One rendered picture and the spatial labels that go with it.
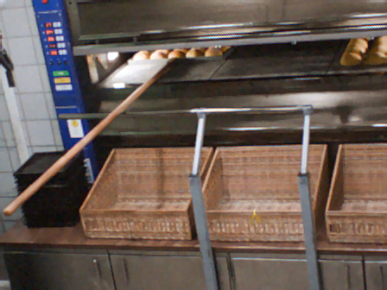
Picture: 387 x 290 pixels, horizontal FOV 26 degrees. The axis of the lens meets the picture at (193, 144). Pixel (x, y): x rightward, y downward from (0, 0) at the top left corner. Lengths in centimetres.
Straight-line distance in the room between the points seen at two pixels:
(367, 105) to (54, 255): 167
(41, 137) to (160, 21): 99
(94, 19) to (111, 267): 122
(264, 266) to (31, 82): 160
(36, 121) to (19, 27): 52
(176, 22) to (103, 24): 39
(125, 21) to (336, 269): 156
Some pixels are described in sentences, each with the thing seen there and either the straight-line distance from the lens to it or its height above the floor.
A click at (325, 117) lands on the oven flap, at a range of 399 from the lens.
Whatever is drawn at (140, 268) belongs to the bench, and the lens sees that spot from 400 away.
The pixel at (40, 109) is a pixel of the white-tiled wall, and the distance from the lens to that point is 450.
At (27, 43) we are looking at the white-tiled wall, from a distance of 441.
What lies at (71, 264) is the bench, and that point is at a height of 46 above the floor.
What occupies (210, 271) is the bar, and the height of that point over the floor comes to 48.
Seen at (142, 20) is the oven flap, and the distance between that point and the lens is 409.
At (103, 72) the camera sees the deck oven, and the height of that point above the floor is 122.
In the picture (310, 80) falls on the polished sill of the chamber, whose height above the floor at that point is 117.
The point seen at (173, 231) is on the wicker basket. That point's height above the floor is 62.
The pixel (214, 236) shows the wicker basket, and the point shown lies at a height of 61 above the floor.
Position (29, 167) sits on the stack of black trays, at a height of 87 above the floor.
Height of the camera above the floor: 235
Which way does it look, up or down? 21 degrees down
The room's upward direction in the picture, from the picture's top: 9 degrees counter-clockwise
